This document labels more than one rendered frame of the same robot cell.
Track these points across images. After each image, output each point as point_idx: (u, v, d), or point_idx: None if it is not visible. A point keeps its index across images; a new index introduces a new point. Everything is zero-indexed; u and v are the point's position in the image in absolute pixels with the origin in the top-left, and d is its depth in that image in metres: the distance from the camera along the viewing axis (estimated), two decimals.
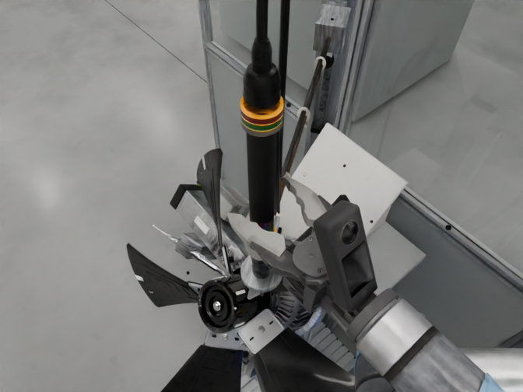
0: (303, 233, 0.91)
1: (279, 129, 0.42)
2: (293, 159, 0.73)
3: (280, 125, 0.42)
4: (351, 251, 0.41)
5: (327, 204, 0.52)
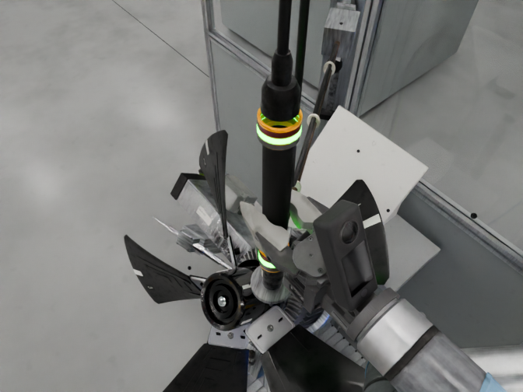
0: None
1: (296, 142, 0.40)
2: (303, 167, 0.71)
3: (298, 138, 0.40)
4: (351, 250, 0.41)
5: (317, 204, 0.52)
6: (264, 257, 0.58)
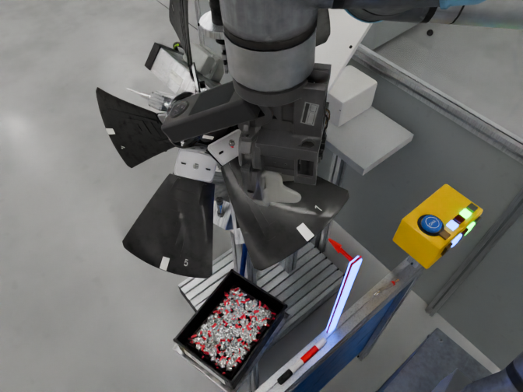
0: None
1: None
2: None
3: None
4: (194, 106, 0.42)
5: None
6: None
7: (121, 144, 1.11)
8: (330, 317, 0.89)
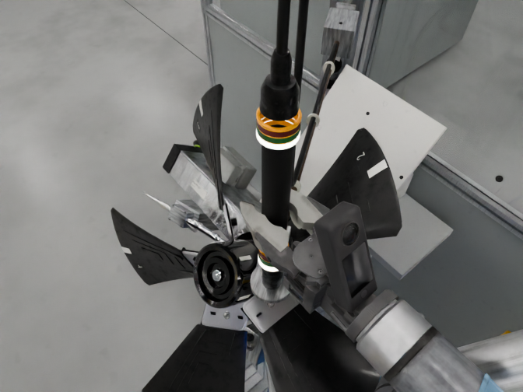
0: (345, 335, 0.72)
1: (296, 141, 0.40)
2: (303, 167, 0.71)
3: (297, 138, 0.40)
4: (352, 252, 0.41)
5: (317, 204, 0.52)
6: (263, 257, 0.58)
7: (138, 264, 1.00)
8: None
